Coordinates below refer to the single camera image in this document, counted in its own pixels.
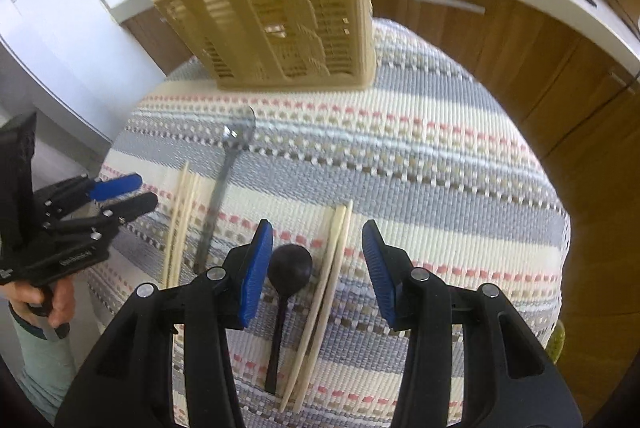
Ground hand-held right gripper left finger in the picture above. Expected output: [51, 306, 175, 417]
[55, 219, 275, 428]

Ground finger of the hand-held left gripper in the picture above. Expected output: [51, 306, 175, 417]
[42, 192, 159, 243]
[34, 173, 144, 220]

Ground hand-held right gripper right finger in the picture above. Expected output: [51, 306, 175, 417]
[361, 219, 584, 428]

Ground black plastic spoon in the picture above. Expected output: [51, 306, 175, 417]
[264, 244, 315, 395]

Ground light wooden chopstick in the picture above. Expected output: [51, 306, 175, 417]
[279, 205, 347, 413]
[161, 161, 192, 290]
[170, 173, 202, 290]
[292, 199, 355, 413]

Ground beige plastic utensil holder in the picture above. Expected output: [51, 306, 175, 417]
[152, 0, 375, 90]

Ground person's left forearm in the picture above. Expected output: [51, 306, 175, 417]
[7, 305, 78, 411]

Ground person's left hand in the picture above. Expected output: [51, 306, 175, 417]
[7, 275, 77, 330]

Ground striped woven table mat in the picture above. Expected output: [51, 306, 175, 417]
[82, 17, 572, 428]

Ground white refrigerator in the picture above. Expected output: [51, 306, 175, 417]
[0, 0, 187, 144]

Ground yellow green object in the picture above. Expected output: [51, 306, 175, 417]
[546, 322, 569, 365]

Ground long silver cabinet handle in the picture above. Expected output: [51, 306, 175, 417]
[397, 0, 486, 15]

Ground short silver cabinet handle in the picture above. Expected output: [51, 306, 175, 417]
[609, 69, 640, 88]

